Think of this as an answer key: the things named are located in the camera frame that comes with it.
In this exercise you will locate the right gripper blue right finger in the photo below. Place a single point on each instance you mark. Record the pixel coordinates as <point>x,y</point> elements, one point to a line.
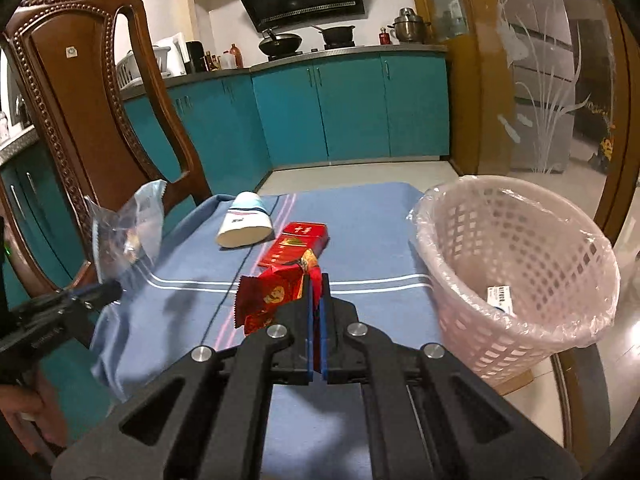
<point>323,327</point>

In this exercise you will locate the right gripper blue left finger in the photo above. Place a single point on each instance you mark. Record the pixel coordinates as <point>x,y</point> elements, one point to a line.
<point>309,294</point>

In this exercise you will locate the red snack wrapper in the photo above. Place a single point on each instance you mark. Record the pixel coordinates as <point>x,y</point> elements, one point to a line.
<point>259,297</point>

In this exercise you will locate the white blue ointment box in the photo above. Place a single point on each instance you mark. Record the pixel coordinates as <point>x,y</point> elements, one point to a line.
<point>247,222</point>

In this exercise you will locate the clear blue plastic bag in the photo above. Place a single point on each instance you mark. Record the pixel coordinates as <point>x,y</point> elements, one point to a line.
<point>121,239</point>

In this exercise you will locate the teal lower kitchen cabinets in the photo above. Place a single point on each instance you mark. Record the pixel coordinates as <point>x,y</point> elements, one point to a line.
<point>347,105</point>

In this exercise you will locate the pink plastic trash basket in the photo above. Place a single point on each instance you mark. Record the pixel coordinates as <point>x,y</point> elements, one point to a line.
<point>518,273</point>

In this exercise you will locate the person left hand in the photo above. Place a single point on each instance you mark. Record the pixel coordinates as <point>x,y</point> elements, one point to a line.
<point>39,402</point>

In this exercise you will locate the red cigarette box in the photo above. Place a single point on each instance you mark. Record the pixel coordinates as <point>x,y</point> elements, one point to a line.
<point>294,240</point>

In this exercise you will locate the carved wooden chair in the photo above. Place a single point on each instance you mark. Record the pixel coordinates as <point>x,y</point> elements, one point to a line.
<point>62,52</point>

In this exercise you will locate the black wok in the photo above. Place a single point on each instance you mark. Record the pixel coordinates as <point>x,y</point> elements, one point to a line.
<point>275,46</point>

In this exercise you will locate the brown sauce bottle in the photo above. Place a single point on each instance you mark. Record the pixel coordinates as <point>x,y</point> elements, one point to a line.
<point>235,51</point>

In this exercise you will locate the black cooking pot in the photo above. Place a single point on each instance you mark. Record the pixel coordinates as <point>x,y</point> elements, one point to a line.
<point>337,37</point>

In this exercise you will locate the small red canister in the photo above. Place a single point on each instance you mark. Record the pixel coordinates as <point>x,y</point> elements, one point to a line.
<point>384,37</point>

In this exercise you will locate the steel stock pot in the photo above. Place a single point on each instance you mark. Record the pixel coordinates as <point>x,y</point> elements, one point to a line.
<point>409,28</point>

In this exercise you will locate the etched glass sliding door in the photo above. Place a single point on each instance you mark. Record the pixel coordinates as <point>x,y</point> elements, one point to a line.
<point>601,173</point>

